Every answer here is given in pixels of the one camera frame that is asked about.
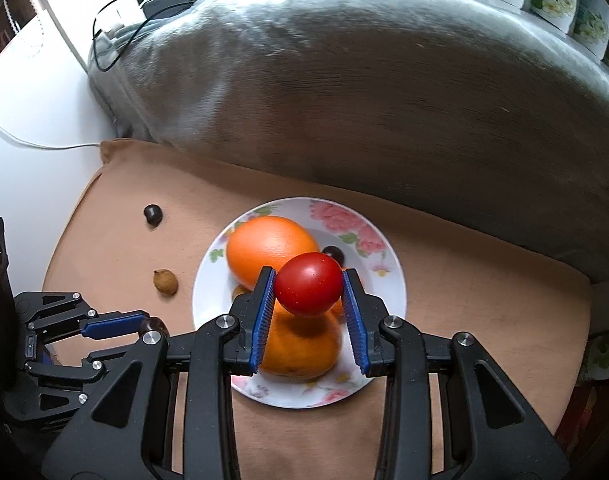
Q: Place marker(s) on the green printed packet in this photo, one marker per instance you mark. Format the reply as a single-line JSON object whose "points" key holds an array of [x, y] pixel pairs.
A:
{"points": [[604, 357]]}

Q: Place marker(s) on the white floral plate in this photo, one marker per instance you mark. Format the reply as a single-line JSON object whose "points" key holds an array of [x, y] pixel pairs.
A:
{"points": [[284, 207]]}

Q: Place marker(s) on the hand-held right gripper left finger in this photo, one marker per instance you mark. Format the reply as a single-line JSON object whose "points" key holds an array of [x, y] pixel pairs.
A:
{"points": [[263, 315]]}

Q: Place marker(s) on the white plug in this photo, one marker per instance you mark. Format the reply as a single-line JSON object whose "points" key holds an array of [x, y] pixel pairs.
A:
{"points": [[127, 10]]}

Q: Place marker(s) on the grey blanket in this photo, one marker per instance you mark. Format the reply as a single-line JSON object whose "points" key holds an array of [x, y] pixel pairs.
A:
{"points": [[359, 85]]}

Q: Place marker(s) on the brown green kiwi berry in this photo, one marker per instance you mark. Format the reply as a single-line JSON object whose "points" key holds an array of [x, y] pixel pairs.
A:
{"points": [[240, 292]]}

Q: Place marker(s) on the large rough mandarin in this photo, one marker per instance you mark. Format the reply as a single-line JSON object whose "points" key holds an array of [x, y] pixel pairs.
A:
{"points": [[304, 347]]}

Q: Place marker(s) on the tan blanket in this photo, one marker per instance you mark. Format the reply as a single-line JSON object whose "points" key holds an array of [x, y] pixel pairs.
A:
{"points": [[459, 300]]}

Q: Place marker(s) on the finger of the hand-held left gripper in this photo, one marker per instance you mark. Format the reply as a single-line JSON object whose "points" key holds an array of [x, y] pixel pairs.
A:
{"points": [[112, 325], [59, 370]]}

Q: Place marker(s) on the smooth oval orange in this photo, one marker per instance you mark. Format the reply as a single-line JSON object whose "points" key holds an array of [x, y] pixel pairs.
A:
{"points": [[264, 247]]}

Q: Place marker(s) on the dark grey power adapter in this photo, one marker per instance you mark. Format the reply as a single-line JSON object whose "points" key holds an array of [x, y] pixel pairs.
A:
{"points": [[164, 2]]}

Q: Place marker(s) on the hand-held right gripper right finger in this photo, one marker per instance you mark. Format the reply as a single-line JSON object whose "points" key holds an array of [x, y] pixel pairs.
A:
{"points": [[353, 315]]}

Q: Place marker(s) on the medium orange mandarin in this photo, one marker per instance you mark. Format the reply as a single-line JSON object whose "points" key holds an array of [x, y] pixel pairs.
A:
{"points": [[337, 308]]}

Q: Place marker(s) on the red tomato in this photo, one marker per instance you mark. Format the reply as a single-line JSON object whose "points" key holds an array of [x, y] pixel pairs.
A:
{"points": [[307, 285]]}

